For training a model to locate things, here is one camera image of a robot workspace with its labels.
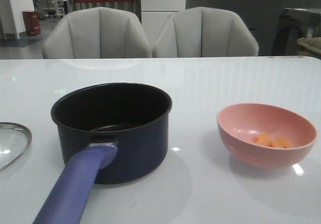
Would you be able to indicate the dark grey kitchen counter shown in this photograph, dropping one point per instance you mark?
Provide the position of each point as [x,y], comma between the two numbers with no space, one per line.
[260,16]

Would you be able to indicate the glass pot lid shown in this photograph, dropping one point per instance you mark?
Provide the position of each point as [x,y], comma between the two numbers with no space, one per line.
[15,140]

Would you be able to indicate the orange ham slices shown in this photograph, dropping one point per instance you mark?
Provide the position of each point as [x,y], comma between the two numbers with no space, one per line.
[264,139]

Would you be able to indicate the red bin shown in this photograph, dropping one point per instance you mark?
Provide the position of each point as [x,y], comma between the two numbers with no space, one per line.
[31,23]

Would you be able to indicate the blue saucepan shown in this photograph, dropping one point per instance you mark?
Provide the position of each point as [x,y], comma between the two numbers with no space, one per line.
[109,133]

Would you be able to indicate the left grey chair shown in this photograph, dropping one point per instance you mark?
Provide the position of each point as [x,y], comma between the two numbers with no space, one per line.
[97,33]

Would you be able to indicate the white refrigerator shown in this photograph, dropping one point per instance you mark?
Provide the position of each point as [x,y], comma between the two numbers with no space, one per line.
[154,14]

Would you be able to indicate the right grey chair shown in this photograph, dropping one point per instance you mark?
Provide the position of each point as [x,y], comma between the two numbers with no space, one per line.
[204,32]

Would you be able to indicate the grey chair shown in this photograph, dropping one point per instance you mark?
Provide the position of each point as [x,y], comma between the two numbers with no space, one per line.
[97,33]
[204,32]

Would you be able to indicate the pink bowl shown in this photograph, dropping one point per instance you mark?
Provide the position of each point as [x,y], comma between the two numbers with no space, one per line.
[238,124]

